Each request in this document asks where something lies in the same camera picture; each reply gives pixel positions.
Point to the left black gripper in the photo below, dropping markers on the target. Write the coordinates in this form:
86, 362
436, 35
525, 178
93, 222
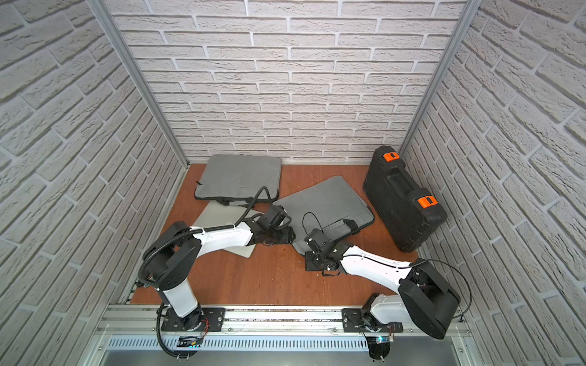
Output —
284, 234

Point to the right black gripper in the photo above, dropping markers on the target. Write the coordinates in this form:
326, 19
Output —
308, 264

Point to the silver apple laptop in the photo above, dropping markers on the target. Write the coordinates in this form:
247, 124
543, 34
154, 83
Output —
216, 214

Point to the grey laptop sleeve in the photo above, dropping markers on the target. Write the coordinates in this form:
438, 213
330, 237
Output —
331, 205

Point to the grey zippered laptop bag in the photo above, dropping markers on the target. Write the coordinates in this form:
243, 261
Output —
235, 180

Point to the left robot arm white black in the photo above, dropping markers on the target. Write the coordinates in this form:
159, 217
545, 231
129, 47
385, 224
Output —
168, 262

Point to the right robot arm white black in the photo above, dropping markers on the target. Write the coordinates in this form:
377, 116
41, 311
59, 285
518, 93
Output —
422, 296

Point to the black plastic tool case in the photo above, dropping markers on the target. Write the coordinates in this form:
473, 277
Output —
409, 212

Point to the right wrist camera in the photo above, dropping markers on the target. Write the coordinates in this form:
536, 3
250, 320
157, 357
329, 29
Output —
318, 241

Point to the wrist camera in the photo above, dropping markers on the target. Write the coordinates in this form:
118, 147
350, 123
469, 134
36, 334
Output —
274, 217
318, 241

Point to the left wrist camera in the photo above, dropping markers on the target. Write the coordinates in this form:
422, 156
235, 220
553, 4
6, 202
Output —
274, 217

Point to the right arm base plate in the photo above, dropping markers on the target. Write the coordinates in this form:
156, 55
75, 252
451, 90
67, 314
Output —
355, 320

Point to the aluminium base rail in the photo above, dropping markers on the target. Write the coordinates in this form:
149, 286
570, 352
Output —
240, 320

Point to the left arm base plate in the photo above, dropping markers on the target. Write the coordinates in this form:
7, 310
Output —
210, 318

